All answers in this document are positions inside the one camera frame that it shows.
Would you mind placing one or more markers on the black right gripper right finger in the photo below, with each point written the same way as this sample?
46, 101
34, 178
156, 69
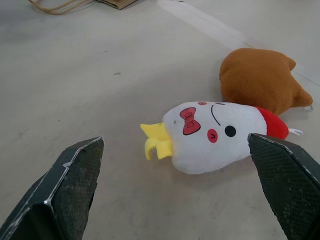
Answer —
290, 182

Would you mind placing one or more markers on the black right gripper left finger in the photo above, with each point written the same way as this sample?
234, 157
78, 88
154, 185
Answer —
62, 190

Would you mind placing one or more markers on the white chicken plush toy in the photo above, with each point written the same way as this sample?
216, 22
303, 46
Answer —
215, 140

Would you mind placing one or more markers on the brown paper bag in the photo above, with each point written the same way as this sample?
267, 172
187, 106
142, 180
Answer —
75, 4

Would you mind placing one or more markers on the brown plush toy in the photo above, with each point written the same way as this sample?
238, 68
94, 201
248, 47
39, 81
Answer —
262, 80

